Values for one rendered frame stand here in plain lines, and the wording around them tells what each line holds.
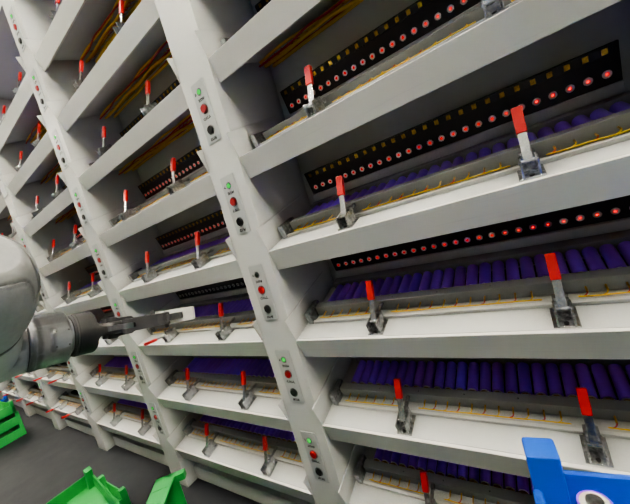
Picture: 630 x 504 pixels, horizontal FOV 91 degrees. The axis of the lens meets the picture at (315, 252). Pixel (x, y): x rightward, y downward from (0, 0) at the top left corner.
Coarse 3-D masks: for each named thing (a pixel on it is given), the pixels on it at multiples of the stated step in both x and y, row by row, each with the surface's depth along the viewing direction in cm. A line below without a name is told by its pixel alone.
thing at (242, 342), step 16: (240, 288) 96; (176, 304) 117; (256, 320) 69; (144, 336) 106; (160, 336) 102; (176, 336) 95; (192, 336) 90; (208, 336) 85; (240, 336) 76; (256, 336) 73; (144, 352) 104; (160, 352) 98; (176, 352) 93; (192, 352) 88; (208, 352) 84; (224, 352) 80; (240, 352) 76; (256, 352) 73
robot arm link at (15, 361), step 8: (24, 336) 47; (16, 344) 43; (24, 344) 46; (8, 352) 42; (16, 352) 45; (24, 352) 46; (0, 360) 42; (8, 360) 44; (16, 360) 45; (24, 360) 47; (0, 368) 43; (8, 368) 44; (16, 368) 46; (24, 368) 47; (0, 376) 44; (8, 376) 46
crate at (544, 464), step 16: (528, 448) 22; (544, 448) 22; (528, 464) 21; (544, 464) 21; (560, 464) 21; (544, 480) 21; (560, 480) 21; (576, 480) 22; (592, 480) 21; (608, 480) 21; (624, 480) 21; (544, 496) 21; (560, 496) 21; (608, 496) 21; (624, 496) 21
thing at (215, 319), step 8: (240, 312) 83; (248, 312) 81; (192, 320) 95; (200, 320) 92; (208, 320) 90; (216, 320) 88; (224, 320) 86; (240, 320) 83; (248, 320) 81; (160, 328) 105; (168, 328) 103
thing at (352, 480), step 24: (360, 456) 72; (384, 456) 71; (408, 456) 69; (360, 480) 69; (384, 480) 68; (408, 480) 65; (432, 480) 62; (456, 480) 60; (480, 480) 59; (504, 480) 58; (528, 480) 56
